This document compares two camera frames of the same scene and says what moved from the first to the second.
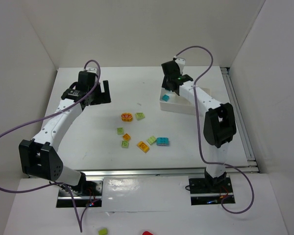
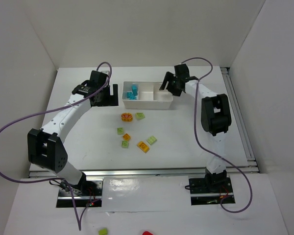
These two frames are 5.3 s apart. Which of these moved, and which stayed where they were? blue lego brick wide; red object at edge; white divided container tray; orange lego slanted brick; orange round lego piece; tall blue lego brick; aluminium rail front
Moved: tall blue lego brick; blue lego brick wide; white divided container tray
Stayed: orange round lego piece; aluminium rail front; red object at edge; orange lego slanted brick
